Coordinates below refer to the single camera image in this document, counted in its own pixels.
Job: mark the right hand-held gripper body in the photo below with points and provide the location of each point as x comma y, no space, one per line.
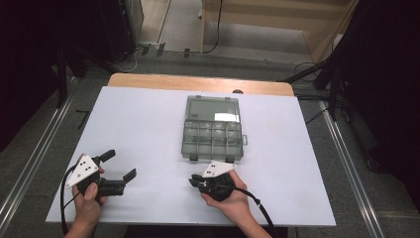
218,169

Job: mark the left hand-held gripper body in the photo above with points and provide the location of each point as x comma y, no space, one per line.
82,170

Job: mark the grey clear compartment box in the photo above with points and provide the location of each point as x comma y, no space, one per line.
211,145

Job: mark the person's left hand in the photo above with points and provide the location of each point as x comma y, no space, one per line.
86,208

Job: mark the person's right hand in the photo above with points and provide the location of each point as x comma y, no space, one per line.
236,205

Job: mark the white board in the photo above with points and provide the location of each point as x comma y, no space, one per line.
138,132

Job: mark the black tape strip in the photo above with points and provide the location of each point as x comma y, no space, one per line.
83,118

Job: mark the wooden table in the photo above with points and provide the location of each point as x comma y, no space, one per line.
165,82

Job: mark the black cabinet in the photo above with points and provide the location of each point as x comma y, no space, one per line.
115,29

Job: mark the black stand with legs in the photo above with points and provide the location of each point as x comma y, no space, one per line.
307,71

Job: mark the aluminium floor rail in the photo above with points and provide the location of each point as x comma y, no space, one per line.
350,165
36,155

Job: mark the light wooden frame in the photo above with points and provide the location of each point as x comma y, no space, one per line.
264,23

